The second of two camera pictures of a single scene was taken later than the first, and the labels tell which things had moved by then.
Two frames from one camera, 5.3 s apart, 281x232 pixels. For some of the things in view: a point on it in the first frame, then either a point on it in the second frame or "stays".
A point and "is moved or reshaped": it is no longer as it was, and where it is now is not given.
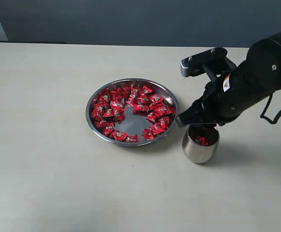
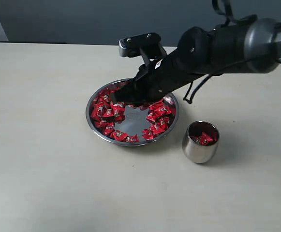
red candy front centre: [133, 138] stays
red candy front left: [119, 135] stays
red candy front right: [147, 134] stays
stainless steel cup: [200, 142] stays
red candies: [202, 140] is moved or reshaped
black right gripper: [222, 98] to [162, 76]
